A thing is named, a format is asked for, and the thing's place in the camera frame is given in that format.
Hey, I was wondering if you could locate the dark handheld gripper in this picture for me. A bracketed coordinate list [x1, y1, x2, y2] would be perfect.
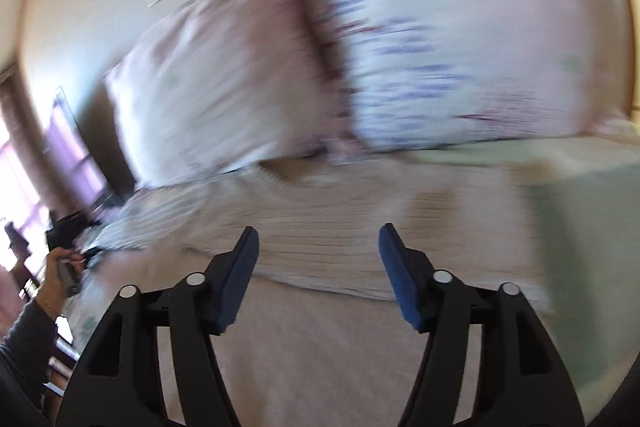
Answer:
[46, 210, 101, 297]

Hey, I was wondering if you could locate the white blue-patterned right pillow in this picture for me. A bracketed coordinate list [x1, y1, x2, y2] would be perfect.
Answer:
[305, 0, 628, 153]

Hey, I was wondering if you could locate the dark wooden window frame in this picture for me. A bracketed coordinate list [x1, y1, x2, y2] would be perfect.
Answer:
[1, 65, 124, 222]

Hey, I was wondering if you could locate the pink floral left pillow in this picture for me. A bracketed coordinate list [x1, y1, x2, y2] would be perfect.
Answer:
[104, 0, 345, 187]

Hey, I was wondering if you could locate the pale green bed sheet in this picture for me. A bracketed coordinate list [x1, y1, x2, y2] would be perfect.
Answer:
[418, 136, 639, 418]

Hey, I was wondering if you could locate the beige striped knit garment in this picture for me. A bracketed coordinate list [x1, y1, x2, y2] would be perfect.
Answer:
[94, 156, 550, 312]

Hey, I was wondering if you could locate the person's left hand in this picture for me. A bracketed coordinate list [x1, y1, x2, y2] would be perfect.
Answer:
[36, 248, 85, 321]

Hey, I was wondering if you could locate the grey sleeved left forearm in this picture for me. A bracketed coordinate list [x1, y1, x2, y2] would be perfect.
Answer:
[1, 300, 58, 426]

